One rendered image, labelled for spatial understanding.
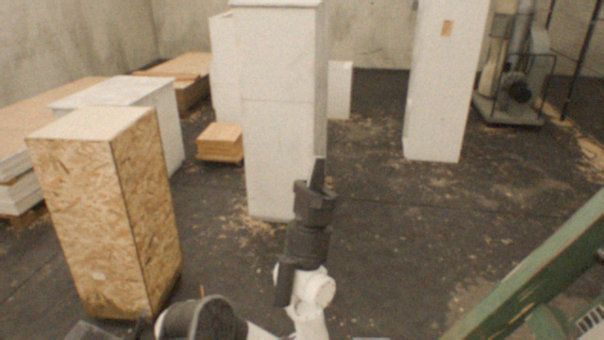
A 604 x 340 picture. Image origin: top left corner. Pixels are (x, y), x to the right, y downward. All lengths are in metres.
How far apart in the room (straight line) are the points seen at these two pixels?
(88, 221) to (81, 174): 0.28
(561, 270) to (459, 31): 3.29
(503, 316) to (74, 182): 1.91
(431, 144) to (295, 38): 2.33
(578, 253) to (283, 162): 2.27
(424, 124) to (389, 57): 4.41
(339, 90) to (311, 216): 4.89
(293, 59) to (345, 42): 5.94
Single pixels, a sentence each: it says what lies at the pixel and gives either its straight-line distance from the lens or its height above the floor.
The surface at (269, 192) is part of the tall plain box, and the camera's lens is 3.25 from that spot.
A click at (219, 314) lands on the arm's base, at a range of 0.85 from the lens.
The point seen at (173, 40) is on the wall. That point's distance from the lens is 9.79.
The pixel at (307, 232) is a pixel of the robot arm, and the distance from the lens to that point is 0.75.
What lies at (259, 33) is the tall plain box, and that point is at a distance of 2.84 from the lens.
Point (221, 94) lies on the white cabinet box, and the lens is 4.92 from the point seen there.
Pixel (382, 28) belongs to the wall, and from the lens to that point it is 8.65.
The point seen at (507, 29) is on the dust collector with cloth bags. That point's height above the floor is 1.16.
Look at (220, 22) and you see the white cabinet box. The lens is 4.75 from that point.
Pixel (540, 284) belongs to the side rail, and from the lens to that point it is 1.26.
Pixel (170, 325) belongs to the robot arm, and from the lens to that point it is 0.92.
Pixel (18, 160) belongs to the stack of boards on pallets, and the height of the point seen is 0.57.
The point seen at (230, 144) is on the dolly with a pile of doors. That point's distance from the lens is 4.28.
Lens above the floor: 1.97
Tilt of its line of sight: 27 degrees down
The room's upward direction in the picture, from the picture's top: straight up
